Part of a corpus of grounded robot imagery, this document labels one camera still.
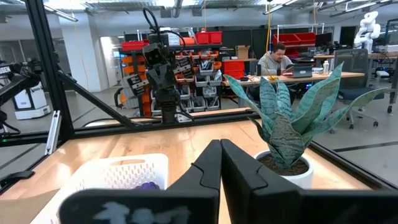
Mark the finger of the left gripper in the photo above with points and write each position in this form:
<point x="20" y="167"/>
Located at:
<point x="157" y="78"/>
<point x="168" y="76"/>

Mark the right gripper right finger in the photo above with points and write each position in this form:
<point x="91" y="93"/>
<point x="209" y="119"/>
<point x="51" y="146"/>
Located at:
<point x="264" y="202"/>

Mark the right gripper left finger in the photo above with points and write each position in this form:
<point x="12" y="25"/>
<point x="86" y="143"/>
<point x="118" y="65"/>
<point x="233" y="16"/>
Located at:
<point x="192" y="205"/>

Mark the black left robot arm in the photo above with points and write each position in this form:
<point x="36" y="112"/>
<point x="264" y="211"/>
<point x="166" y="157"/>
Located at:
<point x="168" y="105"/>

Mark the black background robot arm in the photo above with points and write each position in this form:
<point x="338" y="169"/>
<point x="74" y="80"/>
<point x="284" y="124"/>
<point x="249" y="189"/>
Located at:
<point x="15" y="77"/>

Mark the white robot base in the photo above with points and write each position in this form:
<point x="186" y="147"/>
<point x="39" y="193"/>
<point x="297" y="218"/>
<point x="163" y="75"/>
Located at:
<point x="31" y="102"/>

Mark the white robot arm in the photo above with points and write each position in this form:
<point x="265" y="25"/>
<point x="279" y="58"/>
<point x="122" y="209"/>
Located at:
<point x="368" y="28"/>

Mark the metal shelf with parts bins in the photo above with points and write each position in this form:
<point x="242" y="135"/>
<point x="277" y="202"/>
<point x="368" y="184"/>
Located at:
<point x="202" y="82"/>

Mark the long red storage bin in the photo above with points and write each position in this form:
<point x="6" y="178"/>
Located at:
<point x="135" y="45"/>

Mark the orange storage bin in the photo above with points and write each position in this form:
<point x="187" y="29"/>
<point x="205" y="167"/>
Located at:
<point x="187" y="41"/>

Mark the red drawer stack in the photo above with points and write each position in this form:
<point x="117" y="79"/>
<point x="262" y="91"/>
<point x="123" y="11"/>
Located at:
<point x="233" y="69"/>

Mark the snake plant in white pot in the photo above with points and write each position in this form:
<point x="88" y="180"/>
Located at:
<point x="286" y="140"/>

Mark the cardboard box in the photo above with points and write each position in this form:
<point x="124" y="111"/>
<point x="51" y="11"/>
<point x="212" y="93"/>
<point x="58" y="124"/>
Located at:
<point x="242" y="52"/>

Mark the white perforated plastic basket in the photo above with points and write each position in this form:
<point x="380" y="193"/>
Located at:
<point x="102" y="177"/>

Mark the person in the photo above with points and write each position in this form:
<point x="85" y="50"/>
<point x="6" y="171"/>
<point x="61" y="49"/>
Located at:
<point x="275" y="63"/>

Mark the red bin row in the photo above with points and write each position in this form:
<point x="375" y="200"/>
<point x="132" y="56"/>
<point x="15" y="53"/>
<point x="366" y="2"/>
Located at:
<point x="293" y="39"/>

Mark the grey laptop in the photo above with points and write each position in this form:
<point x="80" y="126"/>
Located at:
<point x="302" y="72"/>

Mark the wooden office desk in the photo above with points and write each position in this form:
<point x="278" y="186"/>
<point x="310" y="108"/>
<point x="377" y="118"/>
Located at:
<point x="326" y="75"/>

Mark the white bottle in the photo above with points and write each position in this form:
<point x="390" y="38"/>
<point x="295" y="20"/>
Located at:
<point x="326" y="68"/>

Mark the black table clamp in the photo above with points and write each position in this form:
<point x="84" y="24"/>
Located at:
<point x="17" y="179"/>

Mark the grey office chair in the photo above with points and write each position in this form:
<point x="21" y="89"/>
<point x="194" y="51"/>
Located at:
<point x="354" y="74"/>

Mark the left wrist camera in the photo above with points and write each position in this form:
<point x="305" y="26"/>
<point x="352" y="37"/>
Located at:
<point x="154" y="55"/>

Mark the black aluminium table frame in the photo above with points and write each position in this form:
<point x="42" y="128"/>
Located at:
<point x="49" y="77"/>

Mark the silver aluminium bracket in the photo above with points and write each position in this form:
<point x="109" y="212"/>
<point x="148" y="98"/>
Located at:
<point x="53" y="132"/>

